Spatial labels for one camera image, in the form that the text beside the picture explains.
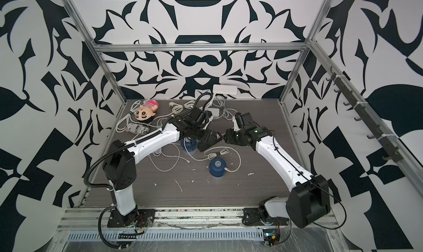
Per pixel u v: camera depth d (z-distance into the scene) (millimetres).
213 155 909
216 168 787
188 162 913
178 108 1119
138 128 995
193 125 662
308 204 405
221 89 947
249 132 613
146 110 1034
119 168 474
